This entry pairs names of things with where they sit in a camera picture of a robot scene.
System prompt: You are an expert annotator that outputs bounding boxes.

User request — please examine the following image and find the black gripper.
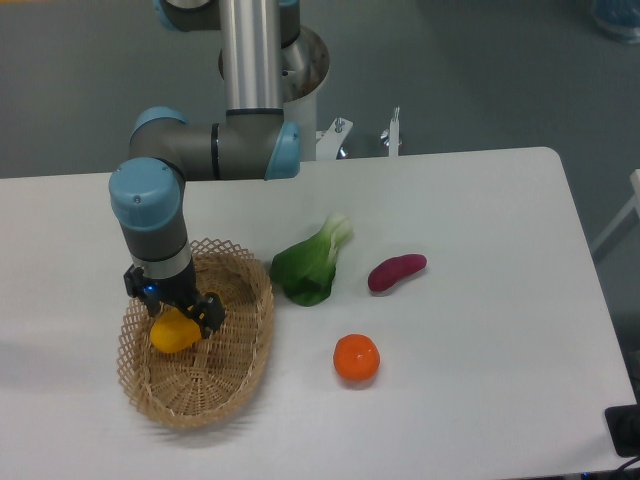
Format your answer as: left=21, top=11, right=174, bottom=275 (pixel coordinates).
left=123, top=264, right=226, bottom=339

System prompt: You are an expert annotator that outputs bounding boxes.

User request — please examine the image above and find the yellow mango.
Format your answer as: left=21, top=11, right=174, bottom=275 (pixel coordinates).
left=149, top=296, right=212, bottom=354

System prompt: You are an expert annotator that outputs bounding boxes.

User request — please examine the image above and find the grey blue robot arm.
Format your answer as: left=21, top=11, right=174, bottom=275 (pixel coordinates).
left=109, top=1, right=301, bottom=338

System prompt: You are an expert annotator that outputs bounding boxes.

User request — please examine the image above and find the woven wicker basket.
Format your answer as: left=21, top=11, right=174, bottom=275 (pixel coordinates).
left=117, top=238, right=274, bottom=428

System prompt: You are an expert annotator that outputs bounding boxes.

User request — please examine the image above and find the green bok choy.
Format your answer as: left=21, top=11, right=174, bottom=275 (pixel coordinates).
left=269, top=213, right=353, bottom=307

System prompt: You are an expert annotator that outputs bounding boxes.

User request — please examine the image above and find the orange tangerine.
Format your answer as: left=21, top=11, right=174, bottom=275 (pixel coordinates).
left=333, top=333, right=381, bottom=384

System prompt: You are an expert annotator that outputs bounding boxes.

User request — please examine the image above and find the purple sweet potato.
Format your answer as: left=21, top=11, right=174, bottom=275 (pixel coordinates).
left=367, top=253, right=428, bottom=293

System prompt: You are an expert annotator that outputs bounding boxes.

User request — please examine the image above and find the black device at table edge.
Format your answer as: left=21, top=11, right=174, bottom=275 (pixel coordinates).
left=604, top=404, right=639, bottom=458

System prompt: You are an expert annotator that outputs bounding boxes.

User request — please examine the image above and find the blue plastic bag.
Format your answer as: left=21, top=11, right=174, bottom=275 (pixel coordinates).
left=587, top=0, right=639, bottom=45

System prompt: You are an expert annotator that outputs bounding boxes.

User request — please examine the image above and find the white frame at right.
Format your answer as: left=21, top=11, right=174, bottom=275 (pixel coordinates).
left=590, top=169, right=639, bottom=263

